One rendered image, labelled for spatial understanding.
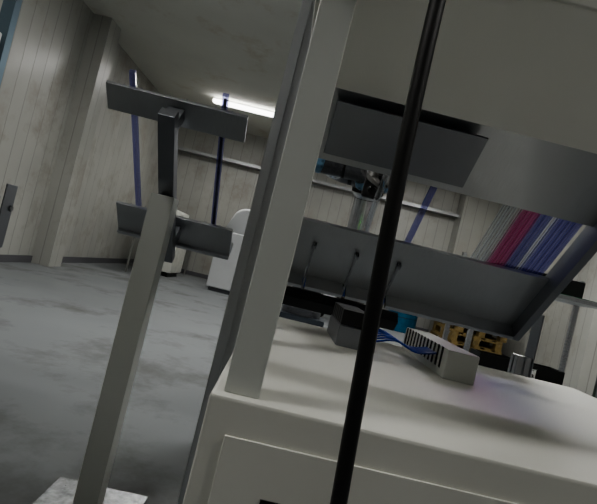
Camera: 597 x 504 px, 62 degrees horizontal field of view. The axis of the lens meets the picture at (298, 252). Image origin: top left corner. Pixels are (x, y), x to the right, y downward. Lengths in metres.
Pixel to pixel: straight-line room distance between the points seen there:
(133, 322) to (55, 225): 5.32
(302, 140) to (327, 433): 0.24
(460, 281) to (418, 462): 0.93
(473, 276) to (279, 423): 0.98
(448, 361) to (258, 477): 0.45
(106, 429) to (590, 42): 1.25
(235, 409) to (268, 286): 0.10
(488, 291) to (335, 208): 8.88
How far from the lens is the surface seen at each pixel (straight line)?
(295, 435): 0.43
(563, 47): 0.58
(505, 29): 0.56
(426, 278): 1.33
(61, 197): 6.60
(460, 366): 0.82
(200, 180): 10.44
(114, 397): 1.37
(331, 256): 1.29
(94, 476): 1.44
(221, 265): 7.99
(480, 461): 0.47
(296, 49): 0.89
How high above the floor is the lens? 0.74
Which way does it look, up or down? 1 degrees up
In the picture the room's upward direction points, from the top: 14 degrees clockwise
